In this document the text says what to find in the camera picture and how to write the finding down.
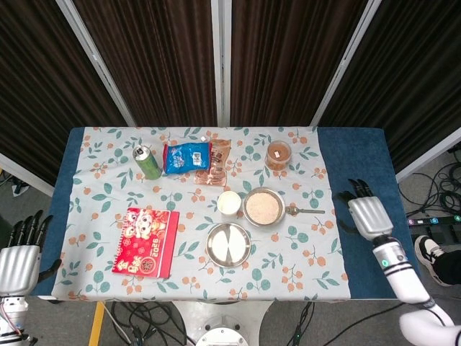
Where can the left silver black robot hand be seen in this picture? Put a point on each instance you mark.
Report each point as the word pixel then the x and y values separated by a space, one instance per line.
pixel 18 268

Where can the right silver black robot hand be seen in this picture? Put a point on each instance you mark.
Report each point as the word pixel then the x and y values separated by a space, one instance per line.
pixel 369 216

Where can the small spoon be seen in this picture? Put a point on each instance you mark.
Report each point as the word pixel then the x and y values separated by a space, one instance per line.
pixel 292 210

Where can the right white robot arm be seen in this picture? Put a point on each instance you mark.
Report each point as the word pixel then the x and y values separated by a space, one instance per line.
pixel 403 277

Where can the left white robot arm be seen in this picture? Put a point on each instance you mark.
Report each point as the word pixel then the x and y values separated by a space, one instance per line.
pixel 11 317

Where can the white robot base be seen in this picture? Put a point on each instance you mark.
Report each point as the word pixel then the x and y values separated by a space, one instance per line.
pixel 221 320

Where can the metal bowl with grains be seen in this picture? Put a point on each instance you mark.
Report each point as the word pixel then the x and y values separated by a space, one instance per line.
pixel 263 207

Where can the white paper cup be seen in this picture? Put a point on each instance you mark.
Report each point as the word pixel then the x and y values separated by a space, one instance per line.
pixel 229 203

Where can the round steel plate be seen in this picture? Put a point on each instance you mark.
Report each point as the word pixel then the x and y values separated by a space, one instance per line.
pixel 228 245

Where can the blue table cover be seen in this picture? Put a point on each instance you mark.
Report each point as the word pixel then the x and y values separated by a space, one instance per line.
pixel 354 158

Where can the black white sneaker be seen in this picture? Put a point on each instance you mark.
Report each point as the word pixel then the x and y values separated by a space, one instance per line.
pixel 428 252

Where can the floral leaf-print tablecloth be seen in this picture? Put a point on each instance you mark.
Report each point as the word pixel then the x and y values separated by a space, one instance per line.
pixel 288 259

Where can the black trouser leg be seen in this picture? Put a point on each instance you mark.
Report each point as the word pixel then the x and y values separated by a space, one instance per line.
pixel 450 266

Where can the yellow floor tape strip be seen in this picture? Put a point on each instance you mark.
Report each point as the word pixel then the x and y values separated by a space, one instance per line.
pixel 96 324

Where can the clear jar of rubber bands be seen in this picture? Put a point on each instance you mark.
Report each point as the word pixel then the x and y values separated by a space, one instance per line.
pixel 278 155

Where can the red 2026 desk calendar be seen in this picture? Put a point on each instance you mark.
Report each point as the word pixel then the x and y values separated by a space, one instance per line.
pixel 144 241

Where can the dark partition screen panel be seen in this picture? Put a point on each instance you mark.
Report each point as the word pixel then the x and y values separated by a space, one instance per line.
pixel 39 90
pixel 158 61
pixel 414 83
pixel 284 61

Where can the orange-brown snack packet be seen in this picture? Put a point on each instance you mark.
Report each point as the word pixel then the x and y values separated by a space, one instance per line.
pixel 218 169

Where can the green drink can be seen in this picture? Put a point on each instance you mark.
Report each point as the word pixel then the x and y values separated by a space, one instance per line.
pixel 149 166

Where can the blue snack bag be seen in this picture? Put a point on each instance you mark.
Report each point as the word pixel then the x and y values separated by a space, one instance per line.
pixel 185 158

